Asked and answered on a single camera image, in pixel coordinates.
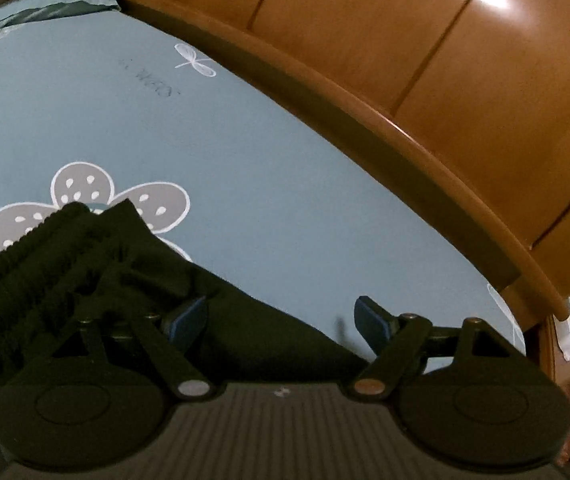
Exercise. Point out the blue pillow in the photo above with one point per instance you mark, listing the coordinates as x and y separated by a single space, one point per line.
40 7

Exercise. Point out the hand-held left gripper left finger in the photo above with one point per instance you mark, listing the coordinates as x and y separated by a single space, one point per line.
190 321

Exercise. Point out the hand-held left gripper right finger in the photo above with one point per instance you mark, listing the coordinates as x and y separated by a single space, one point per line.
372 321

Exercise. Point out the wooden headboard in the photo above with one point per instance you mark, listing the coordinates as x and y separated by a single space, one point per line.
415 60

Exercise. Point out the black pants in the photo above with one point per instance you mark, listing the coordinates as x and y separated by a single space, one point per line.
90 285

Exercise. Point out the wooden nightstand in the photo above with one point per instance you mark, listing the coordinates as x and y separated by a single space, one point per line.
555 355

